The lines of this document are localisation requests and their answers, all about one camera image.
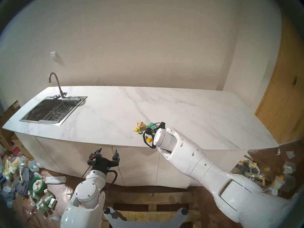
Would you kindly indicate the cardboard box with red label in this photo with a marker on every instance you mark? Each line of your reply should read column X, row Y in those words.
column 17, row 144

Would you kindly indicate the white kitchen counter cabinet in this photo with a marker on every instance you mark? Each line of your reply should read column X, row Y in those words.
column 133, row 163

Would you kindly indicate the white plastic pitcher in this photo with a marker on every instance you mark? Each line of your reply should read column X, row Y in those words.
column 276, row 183

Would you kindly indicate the white paper scrap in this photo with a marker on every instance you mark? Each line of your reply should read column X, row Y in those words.
column 55, row 218
column 290, row 154

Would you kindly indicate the grey sink drain rack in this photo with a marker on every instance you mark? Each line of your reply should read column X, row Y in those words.
column 57, row 112

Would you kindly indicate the small green white carton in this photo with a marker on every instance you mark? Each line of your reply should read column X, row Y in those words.
column 52, row 203
column 48, row 193
column 43, row 207

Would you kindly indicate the clear plastic container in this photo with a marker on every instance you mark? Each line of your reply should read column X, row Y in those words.
column 288, row 167
column 288, row 182

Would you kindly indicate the wooden door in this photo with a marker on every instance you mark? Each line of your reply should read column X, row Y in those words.
column 282, row 104

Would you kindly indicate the white wall socket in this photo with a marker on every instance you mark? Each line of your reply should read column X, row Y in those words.
column 53, row 55

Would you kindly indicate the curved metal faucet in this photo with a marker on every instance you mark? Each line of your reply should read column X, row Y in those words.
column 60, row 89

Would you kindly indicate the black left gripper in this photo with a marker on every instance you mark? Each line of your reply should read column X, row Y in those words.
column 101, row 163

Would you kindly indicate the stainless steel sink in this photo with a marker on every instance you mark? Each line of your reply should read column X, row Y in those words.
column 35, row 111

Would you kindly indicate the pale yellow plastic bag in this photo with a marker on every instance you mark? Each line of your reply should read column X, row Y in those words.
column 8, row 169

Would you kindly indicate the flat brown cardboard box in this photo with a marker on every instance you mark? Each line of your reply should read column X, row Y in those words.
column 9, row 111

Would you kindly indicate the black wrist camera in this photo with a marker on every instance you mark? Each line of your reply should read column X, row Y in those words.
column 94, row 160
column 162, row 124

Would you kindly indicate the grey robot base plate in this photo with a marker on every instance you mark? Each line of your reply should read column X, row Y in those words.
column 144, row 222

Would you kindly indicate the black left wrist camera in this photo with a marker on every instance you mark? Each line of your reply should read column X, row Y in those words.
column 94, row 160

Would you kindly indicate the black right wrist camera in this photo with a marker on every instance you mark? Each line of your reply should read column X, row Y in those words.
column 162, row 124

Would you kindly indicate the grey fabric bag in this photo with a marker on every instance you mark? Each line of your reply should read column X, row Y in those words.
column 23, row 180

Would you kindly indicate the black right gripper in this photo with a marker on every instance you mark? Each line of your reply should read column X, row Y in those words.
column 149, row 132

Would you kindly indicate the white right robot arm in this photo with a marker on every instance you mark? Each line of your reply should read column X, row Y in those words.
column 201, row 163

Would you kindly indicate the green cleaning cloth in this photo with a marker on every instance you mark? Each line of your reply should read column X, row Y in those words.
column 152, row 125

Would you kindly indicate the white foam net sleeve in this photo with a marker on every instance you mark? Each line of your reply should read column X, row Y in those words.
column 55, row 180

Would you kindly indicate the green bowl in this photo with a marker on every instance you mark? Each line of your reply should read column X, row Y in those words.
column 36, row 185

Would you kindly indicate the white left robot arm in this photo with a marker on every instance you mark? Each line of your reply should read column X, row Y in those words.
column 87, row 196

